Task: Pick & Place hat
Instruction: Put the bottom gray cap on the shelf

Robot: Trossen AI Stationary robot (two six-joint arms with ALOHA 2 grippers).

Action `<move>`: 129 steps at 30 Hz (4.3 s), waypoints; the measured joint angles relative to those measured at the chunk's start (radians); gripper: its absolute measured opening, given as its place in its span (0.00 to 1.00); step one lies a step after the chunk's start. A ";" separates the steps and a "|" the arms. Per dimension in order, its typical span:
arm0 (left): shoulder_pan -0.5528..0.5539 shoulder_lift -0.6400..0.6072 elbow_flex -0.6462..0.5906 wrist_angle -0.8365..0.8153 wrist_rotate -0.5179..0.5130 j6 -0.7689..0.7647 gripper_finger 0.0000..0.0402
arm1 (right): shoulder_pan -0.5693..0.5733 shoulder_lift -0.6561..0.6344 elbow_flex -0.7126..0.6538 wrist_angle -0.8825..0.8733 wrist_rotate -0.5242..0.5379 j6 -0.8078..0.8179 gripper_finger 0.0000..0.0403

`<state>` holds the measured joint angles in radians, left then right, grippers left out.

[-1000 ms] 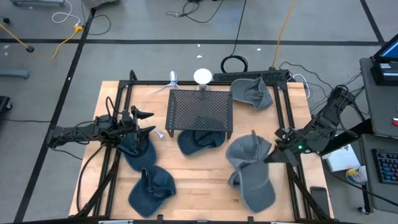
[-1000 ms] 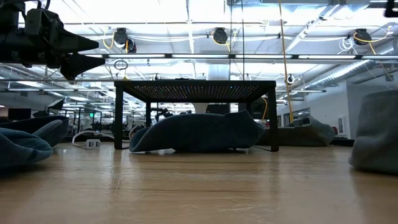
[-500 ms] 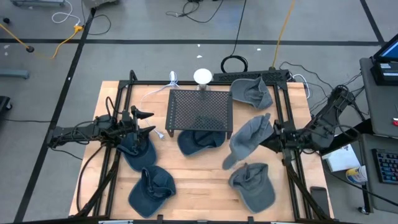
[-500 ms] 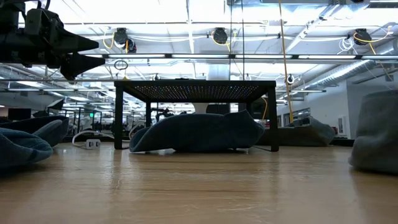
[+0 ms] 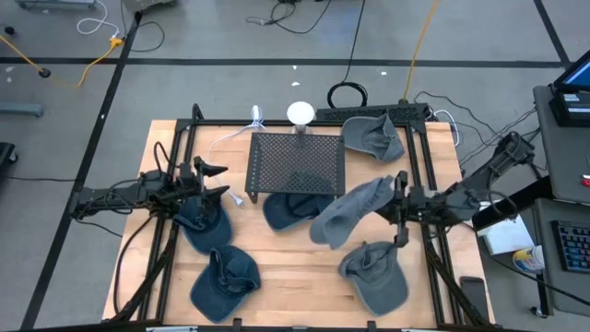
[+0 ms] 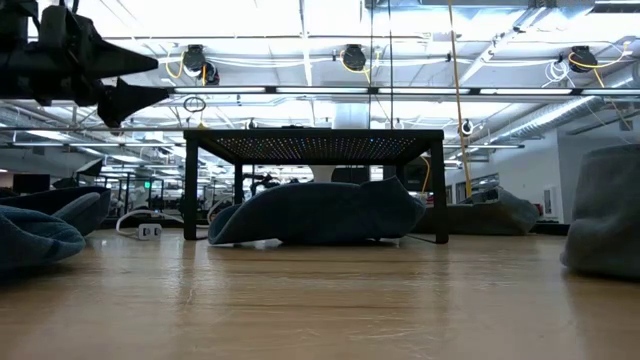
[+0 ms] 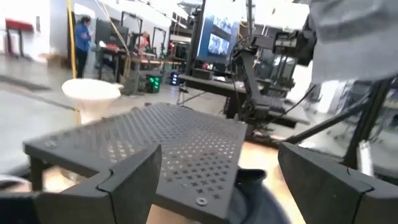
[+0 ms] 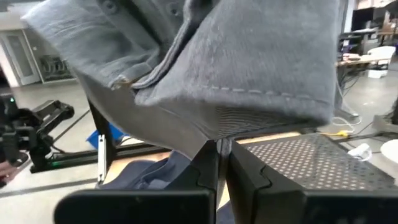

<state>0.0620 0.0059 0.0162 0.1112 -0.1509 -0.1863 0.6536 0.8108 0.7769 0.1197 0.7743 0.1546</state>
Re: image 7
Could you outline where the yellow hanging cable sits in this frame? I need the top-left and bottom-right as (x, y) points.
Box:
(101, 2), (132, 82)

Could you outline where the dark blue baseball cap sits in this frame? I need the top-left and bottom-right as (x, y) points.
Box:
(229, 167), (292, 224)

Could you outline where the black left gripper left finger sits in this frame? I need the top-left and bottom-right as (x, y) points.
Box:
(34, 144), (163, 224)

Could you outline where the white mushroom-shaped lamp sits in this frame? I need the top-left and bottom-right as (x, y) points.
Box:
(61, 78), (124, 125)

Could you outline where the wooden background table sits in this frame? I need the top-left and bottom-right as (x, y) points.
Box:
(99, 46), (183, 82)

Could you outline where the open black laptop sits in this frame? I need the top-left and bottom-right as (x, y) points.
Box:
(197, 14), (241, 65)

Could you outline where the black box with green lights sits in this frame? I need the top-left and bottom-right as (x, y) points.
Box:
(145, 74), (162, 94)

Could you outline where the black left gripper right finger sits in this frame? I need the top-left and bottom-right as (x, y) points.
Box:
(277, 142), (398, 224)

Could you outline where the seated person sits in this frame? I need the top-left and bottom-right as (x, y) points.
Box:
(137, 30), (150, 57)

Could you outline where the black aluminium frame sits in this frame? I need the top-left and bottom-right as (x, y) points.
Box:
(185, 0), (398, 170)

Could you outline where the red topped bench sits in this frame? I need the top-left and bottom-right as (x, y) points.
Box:
(4, 17), (34, 60)

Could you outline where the black perforated metal stand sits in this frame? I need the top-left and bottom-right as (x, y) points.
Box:
(22, 102), (249, 224)

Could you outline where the yellow hanging strap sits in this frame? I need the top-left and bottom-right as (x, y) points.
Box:
(67, 0), (81, 125)

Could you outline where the black background monitor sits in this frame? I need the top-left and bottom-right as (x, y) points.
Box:
(95, 18), (130, 47)

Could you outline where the standing person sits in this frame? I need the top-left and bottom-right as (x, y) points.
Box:
(73, 15), (93, 79)

